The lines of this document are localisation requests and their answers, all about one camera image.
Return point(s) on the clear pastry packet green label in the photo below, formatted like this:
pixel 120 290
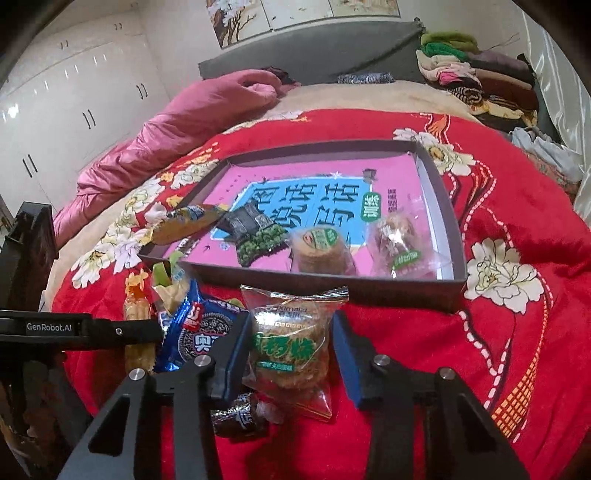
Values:
pixel 288 355
pixel 318 251
pixel 397 240

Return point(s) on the dark wooden furniture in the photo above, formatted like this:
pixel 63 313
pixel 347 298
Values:
pixel 27 249

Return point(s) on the blue cookie packet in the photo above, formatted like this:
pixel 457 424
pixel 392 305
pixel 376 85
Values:
pixel 198 330

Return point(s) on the white satin curtain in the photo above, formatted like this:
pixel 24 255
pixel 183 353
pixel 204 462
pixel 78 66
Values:
pixel 568 92

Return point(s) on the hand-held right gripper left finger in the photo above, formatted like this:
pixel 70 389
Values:
pixel 235 355

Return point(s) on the dark purple cloth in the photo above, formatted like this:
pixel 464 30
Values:
pixel 281 76

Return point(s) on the green and white snack packet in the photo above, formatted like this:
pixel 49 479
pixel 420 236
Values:
pixel 171 288

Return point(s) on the clear orange snack packet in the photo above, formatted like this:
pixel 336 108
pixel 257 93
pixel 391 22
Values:
pixel 137 300

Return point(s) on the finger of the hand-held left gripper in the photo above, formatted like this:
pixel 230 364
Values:
pixel 129 330

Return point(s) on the stack of folded clothes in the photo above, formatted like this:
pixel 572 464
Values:
pixel 489 78

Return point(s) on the red floral blanket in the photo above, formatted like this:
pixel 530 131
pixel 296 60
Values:
pixel 508 346

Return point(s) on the pink quilt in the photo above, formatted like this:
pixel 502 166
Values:
pixel 175 134

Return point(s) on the pink book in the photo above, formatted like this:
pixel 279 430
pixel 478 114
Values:
pixel 286 173

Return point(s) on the grey patterned cloth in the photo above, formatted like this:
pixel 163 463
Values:
pixel 364 78

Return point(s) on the white wardrobe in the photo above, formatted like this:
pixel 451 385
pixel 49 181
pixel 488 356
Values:
pixel 69 106

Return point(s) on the grey cardboard box tray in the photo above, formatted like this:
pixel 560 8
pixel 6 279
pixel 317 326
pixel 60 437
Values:
pixel 406 293

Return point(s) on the brown chocolate bar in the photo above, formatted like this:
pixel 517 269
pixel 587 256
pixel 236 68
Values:
pixel 235 417

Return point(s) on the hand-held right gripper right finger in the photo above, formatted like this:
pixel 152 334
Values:
pixel 348 360

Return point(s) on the floral wall painting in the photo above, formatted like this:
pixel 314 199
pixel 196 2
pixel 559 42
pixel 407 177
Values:
pixel 277 16

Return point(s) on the floral fabric basket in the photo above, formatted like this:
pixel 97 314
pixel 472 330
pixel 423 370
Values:
pixel 554 173

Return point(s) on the yellow snack packet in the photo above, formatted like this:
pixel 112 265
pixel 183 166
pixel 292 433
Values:
pixel 184 228

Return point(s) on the dark green snack packet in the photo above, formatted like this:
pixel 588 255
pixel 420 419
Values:
pixel 251 230

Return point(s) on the grey headboard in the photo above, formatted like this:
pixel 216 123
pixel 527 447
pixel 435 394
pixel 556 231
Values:
pixel 323 55

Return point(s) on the light blue clothes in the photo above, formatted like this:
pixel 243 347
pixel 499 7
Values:
pixel 545 145

